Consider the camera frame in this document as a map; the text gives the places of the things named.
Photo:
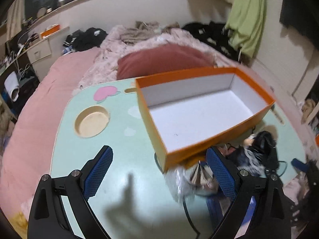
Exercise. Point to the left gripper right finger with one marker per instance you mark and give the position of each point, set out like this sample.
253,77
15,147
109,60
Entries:
271,216

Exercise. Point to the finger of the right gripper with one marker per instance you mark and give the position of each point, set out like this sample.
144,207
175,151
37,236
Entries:
301,166

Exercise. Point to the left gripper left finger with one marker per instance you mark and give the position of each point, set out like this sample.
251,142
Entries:
48,218

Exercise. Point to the black patterned pouch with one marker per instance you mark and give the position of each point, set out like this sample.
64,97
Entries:
258,160

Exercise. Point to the blue small box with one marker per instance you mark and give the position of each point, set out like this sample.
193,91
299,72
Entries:
218,205

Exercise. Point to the brown small carton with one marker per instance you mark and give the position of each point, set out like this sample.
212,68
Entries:
201,177

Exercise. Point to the doll figure keychain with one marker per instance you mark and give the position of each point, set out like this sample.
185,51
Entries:
249,141

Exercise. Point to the clear plastic wrapper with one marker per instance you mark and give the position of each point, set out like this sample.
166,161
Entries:
178,184

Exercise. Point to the mint green lap table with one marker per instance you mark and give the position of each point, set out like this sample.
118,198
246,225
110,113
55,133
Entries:
133,200

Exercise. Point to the orange cardboard box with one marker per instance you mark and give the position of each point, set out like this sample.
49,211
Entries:
186,112

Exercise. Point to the green hanging cloth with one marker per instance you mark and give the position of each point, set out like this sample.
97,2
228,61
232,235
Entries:
245,25

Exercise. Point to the black clothes pile right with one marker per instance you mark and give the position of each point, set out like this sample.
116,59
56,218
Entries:
214,35

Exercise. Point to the black clothes pile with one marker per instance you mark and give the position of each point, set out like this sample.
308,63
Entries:
80,41
214,35

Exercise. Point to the white drawer cabinet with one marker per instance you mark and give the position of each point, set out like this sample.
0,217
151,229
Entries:
39,51

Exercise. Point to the black clothes pile left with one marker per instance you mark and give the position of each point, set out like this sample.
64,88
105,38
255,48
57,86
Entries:
80,41

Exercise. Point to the dark red pillow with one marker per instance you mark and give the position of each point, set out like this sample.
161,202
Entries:
164,58

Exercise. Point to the orange tray on desk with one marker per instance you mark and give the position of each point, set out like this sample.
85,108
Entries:
50,30

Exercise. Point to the pink floral quilt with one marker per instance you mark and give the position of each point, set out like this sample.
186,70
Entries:
105,67

